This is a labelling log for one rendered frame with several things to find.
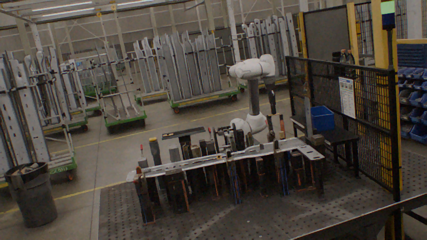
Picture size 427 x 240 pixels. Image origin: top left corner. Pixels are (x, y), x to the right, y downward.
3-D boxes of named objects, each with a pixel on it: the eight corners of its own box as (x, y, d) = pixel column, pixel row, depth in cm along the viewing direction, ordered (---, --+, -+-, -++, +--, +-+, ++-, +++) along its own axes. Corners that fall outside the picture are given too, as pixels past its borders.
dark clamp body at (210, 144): (212, 188, 292) (204, 145, 282) (210, 182, 304) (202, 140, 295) (225, 186, 292) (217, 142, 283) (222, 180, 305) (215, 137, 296)
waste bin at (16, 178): (16, 235, 419) (-3, 180, 401) (25, 216, 469) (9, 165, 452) (59, 224, 430) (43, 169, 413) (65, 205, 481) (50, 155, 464)
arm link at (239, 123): (228, 141, 352) (224, 120, 345) (244, 135, 358) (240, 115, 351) (236, 145, 337) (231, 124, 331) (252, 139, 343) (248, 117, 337)
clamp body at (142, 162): (145, 204, 285) (135, 162, 276) (146, 197, 295) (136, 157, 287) (157, 201, 285) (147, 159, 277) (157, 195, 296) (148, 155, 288)
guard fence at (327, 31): (371, 158, 463) (361, 0, 416) (362, 161, 460) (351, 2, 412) (315, 135, 590) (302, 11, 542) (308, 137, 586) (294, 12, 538)
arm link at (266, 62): (270, 73, 270) (256, 77, 266) (268, 53, 266) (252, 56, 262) (278, 74, 260) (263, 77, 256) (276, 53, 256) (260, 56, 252)
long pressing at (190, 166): (125, 184, 255) (124, 182, 254) (127, 173, 277) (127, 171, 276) (309, 146, 267) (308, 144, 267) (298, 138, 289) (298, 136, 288)
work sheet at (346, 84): (356, 120, 257) (352, 78, 250) (341, 114, 279) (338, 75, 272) (358, 119, 257) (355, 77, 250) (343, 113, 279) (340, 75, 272)
